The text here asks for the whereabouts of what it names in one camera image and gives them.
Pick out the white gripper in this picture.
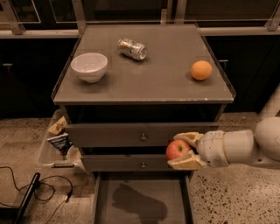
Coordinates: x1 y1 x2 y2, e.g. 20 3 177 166
167 130 229 171

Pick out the red apple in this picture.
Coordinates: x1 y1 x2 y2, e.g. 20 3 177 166
165 140 192 160

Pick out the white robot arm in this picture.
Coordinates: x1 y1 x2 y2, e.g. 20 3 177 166
167 85 280 170

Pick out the brass top drawer knob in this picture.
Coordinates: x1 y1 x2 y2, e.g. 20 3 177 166
140 133 148 142

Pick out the grey bottom drawer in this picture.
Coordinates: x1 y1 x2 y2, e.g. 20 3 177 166
92 171 197 224

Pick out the grey drawer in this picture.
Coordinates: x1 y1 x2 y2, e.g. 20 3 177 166
66 122 218 148
92 171 197 224
80 153 205 173

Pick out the grey drawer cabinet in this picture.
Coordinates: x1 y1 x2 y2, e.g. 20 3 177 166
51 24 236 224

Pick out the grey middle drawer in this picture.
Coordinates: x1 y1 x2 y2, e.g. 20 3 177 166
80 153 205 173

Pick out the grey top drawer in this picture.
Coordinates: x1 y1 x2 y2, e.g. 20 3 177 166
66 122 218 148

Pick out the orange fruit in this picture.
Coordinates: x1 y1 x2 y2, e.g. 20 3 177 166
191 60 213 81

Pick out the crushed soda can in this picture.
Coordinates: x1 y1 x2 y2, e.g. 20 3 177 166
117 38 147 60

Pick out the dark snack bag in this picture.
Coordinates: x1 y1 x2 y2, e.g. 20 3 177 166
47 133 73 160

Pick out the white bowl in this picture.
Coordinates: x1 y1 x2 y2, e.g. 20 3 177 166
70 52 109 83

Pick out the tan snack packet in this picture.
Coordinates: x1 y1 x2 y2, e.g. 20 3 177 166
48 116 67 135

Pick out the black bar stand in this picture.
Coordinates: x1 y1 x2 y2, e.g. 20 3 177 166
12 172 40 224

